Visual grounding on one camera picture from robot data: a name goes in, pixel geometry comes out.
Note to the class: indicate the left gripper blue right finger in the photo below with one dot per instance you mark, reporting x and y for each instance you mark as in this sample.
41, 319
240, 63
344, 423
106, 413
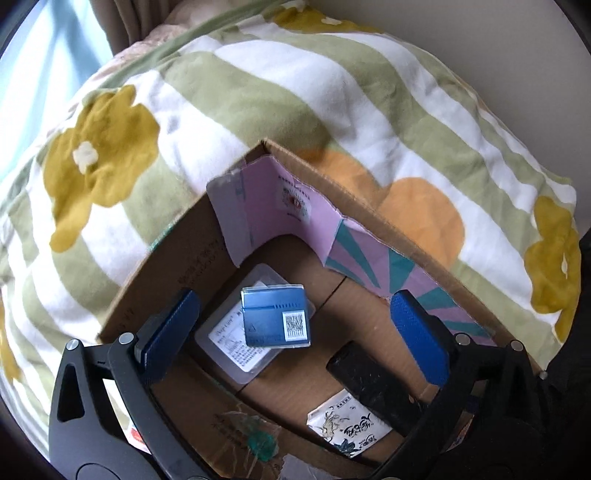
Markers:
425, 336

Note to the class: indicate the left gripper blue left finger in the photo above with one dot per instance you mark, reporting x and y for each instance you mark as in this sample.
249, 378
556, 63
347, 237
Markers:
163, 334

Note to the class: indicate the clear plastic floss pick box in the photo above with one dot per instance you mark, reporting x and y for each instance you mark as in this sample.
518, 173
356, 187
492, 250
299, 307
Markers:
222, 336

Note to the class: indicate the small navy blue box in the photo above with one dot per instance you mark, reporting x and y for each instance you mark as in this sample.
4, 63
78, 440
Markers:
276, 316

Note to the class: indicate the white printed packet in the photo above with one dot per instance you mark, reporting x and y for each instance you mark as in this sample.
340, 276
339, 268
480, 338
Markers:
347, 425

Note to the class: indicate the red blue dental floss box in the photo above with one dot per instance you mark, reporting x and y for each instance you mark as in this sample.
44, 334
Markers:
130, 432

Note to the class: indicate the cardboard box with pink lining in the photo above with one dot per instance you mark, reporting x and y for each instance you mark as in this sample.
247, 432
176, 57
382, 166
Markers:
305, 221

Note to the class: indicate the floral striped duvet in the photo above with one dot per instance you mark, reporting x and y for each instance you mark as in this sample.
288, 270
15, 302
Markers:
81, 212

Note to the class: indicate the light blue sheet curtain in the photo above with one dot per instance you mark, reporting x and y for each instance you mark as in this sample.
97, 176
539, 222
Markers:
55, 48

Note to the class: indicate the right brown curtain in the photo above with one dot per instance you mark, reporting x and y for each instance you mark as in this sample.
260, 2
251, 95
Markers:
126, 22

